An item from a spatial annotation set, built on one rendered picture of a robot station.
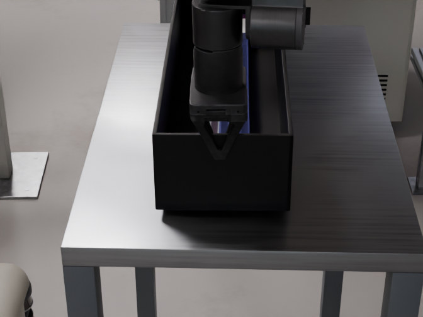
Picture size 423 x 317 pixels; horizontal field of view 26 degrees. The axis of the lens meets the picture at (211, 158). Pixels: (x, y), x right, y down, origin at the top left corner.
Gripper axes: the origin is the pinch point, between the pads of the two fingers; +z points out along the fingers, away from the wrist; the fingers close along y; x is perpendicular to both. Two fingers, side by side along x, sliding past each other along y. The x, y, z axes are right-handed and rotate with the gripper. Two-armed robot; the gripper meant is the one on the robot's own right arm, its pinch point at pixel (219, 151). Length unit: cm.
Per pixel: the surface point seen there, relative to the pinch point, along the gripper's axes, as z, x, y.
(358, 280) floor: 90, -32, 87
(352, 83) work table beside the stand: 10.2, -21.0, 39.1
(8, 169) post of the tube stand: 84, 66, 132
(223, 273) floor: 89, 2, 90
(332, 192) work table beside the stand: 10.3, -14.9, 6.4
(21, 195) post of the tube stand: 87, 61, 122
